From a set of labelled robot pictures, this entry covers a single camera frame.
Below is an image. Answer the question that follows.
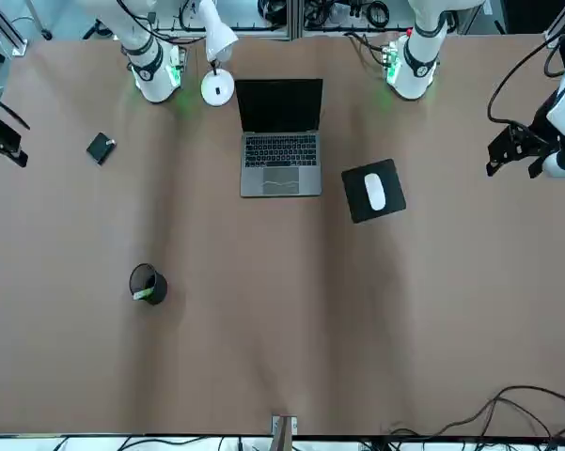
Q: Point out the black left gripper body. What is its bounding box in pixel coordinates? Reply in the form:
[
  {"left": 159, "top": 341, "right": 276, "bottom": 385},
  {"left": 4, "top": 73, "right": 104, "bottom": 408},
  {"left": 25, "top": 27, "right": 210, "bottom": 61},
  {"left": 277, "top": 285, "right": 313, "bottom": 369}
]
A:
[{"left": 521, "top": 87, "right": 565, "bottom": 156}]

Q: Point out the green pen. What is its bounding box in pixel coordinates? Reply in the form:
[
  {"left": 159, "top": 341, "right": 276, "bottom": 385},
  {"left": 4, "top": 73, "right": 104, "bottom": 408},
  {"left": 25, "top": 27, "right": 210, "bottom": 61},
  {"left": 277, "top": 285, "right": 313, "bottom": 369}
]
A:
[{"left": 132, "top": 276, "right": 155, "bottom": 302}]

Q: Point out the black mesh pen holder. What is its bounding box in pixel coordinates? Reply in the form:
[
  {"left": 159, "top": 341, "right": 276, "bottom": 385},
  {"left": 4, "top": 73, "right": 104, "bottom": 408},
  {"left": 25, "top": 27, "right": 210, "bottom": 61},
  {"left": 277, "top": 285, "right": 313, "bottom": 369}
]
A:
[{"left": 129, "top": 262, "right": 169, "bottom": 306}]

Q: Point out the small black box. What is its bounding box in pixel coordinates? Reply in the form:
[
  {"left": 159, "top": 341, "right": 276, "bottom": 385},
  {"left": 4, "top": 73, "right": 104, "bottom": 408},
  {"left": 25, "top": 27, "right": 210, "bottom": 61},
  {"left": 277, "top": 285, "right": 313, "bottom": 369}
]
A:
[{"left": 86, "top": 132, "right": 118, "bottom": 166}]

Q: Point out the black mouse pad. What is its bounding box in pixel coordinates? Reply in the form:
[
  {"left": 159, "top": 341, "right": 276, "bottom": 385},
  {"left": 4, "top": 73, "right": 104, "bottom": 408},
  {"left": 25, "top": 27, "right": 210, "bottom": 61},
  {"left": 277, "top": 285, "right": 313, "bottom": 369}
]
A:
[{"left": 340, "top": 158, "right": 408, "bottom": 225}]

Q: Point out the white computer mouse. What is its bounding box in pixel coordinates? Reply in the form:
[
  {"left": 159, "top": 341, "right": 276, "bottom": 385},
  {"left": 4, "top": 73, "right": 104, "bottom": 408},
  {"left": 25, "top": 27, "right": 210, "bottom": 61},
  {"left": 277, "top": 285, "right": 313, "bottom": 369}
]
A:
[{"left": 364, "top": 173, "right": 386, "bottom": 211}]

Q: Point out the white desk lamp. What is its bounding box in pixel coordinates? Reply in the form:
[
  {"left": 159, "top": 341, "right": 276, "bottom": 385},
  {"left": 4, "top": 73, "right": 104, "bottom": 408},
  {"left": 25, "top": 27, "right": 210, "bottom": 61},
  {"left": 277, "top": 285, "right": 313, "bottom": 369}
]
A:
[{"left": 197, "top": 0, "right": 240, "bottom": 107}]

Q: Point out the grey open laptop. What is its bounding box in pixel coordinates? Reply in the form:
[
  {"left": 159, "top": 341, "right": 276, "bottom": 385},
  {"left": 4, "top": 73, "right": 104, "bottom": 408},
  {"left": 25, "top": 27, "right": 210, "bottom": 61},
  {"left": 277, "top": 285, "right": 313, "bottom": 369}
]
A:
[{"left": 234, "top": 78, "right": 324, "bottom": 198}]

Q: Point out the black desk cable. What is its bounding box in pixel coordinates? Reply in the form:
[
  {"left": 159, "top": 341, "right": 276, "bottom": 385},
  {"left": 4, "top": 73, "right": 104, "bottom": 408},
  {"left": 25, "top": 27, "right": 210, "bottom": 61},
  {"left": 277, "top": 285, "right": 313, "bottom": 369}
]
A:
[{"left": 383, "top": 384, "right": 565, "bottom": 445}]

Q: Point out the aluminium frame rail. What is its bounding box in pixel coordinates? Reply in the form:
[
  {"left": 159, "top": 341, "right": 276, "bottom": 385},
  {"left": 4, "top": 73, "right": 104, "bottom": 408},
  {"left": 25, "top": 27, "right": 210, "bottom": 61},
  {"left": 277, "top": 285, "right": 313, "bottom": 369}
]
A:
[{"left": 149, "top": 0, "right": 303, "bottom": 42}]

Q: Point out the aluminium post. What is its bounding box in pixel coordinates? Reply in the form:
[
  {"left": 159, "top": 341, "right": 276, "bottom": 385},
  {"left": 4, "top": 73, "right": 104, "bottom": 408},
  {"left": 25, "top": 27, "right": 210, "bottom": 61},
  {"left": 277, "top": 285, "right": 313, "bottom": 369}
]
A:
[{"left": 271, "top": 414, "right": 299, "bottom": 451}]

